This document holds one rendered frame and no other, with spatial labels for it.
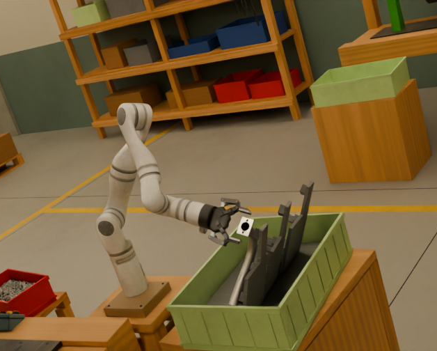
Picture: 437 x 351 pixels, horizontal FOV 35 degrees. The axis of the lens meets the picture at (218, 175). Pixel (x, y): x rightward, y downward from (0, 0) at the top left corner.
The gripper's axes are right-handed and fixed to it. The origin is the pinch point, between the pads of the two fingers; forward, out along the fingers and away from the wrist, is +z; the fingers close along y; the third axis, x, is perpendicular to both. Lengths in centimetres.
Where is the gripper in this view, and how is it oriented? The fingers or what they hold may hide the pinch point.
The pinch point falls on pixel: (244, 226)
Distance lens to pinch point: 214.3
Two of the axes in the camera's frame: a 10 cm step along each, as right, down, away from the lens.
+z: 9.0, 2.2, -3.8
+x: 3.0, 3.2, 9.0
